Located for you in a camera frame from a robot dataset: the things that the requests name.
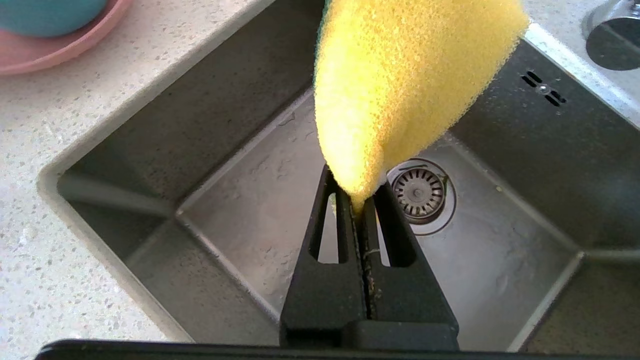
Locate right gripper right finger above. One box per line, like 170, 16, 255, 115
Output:
361, 179, 460, 326

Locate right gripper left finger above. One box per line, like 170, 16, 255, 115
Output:
278, 165, 370, 346

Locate yellow green sponge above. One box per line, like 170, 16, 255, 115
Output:
312, 0, 530, 211

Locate round sink drain strainer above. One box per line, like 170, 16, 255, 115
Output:
386, 157, 457, 236

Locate stainless steel sink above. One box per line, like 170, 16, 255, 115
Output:
37, 0, 640, 353

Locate chrome gooseneck faucet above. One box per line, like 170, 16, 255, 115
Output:
581, 0, 640, 72

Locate pink plate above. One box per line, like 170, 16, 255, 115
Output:
0, 0, 135, 77

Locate teal bowl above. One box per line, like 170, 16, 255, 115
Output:
0, 0, 108, 38

